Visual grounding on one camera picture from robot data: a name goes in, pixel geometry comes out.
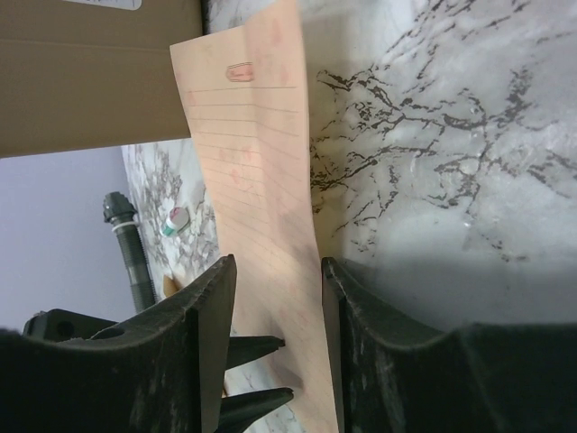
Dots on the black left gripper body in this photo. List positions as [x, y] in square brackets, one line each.
[58, 325]

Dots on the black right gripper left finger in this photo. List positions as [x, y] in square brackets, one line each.
[160, 371]

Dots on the brown kraft envelope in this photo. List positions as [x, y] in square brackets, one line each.
[170, 286]

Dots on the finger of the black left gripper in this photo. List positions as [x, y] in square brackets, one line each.
[239, 412]
[245, 349]

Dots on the tan plastic toolbox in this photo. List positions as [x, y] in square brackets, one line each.
[79, 75]

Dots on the peach lined letter paper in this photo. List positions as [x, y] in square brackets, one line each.
[244, 94]

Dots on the green white glue stick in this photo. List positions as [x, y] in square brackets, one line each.
[175, 221]

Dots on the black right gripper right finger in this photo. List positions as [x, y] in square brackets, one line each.
[391, 373]

